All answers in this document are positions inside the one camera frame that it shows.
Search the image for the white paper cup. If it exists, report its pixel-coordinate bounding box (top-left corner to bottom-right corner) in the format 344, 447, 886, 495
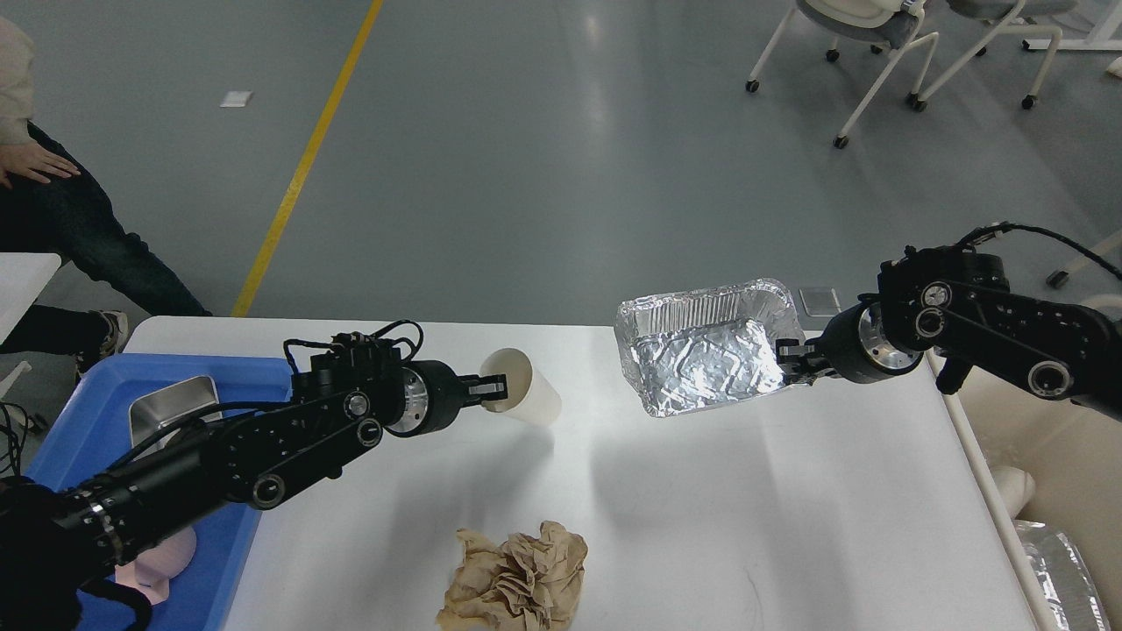
480, 348, 562, 427

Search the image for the cream plastic bin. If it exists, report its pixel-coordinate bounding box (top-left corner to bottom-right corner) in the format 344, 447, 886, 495
942, 368, 1121, 630

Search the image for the white chair base right edge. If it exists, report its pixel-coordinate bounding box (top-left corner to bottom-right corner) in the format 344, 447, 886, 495
1043, 254, 1121, 319

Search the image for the seated person in jeans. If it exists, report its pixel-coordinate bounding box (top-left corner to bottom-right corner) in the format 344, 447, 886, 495
1, 20, 208, 377

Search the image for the white chair right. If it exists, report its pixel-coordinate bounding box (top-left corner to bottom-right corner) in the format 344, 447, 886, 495
905, 0, 1122, 112

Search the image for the white chair left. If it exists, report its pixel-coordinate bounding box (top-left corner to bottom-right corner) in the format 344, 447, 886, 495
745, 0, 941, 150

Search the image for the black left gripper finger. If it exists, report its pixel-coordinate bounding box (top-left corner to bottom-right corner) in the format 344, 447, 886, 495
457, 374, 509, 408

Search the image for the pink mug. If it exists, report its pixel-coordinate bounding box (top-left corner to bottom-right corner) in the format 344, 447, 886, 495
114, 527, 197, 606

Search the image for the white chair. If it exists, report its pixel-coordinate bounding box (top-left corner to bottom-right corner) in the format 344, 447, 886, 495
745, 0, 941, 150
905, 0, 1122, 112

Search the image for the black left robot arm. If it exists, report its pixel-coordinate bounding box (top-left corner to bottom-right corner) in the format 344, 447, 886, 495
3, 326, 511, 630

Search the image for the white side table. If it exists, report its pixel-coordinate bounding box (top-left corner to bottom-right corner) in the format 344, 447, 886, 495
1, 252, 61, 341

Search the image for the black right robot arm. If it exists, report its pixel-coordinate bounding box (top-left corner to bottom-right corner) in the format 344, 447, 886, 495
773, 221, 1121, 420

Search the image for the crumpled brown paper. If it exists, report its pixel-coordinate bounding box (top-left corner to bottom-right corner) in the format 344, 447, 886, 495
436, 521, 588, 630

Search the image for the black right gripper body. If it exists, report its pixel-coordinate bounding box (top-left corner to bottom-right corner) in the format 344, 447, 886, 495
813, 302, 922, 385

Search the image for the foil tray inside bin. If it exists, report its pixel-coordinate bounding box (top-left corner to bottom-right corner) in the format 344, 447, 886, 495
1013, 520, 1111, 630

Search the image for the blue plastic tray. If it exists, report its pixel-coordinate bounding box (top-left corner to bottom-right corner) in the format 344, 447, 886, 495
24, 354, 291, 630

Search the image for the aluminium foil tray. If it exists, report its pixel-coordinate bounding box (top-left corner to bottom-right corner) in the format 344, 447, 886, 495
614, 277, 806, 418

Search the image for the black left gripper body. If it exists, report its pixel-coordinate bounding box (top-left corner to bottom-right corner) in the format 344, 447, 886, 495
386, 360, 473, 438

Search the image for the stainless steel rectangular tray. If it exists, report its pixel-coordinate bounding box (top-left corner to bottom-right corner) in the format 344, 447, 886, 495
128, 375, 219, 447

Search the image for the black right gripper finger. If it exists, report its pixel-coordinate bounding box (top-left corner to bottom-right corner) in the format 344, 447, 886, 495
775, 340, 838, 385

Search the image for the person's hand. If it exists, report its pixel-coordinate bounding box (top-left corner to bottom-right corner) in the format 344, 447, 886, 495
1, 141, 82, 190

